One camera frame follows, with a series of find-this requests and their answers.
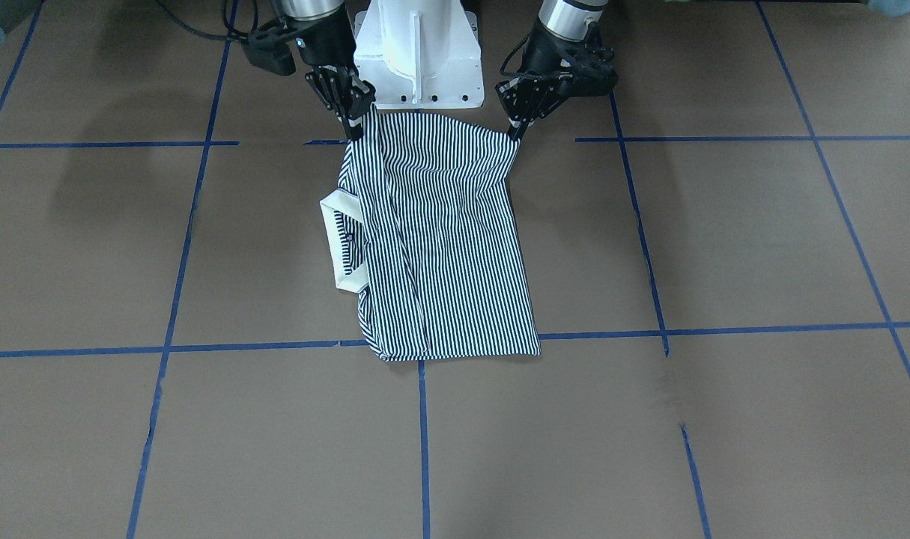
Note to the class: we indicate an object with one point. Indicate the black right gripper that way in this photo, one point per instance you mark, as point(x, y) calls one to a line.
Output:
point(329, 46)

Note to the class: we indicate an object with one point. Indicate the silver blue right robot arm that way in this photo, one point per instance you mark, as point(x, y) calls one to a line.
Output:
point(233, 34)

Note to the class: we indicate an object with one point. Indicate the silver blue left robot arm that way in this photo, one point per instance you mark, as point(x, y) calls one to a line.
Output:
point(568, 19)

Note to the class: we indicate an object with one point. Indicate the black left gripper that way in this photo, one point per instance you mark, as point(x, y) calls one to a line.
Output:
point(546, 52)

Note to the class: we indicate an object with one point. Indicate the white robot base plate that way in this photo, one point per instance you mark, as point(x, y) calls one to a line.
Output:
point(420, 54)

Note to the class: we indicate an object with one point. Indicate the navy white striped polo shirt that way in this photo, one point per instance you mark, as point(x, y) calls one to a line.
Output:
point(421, 228)

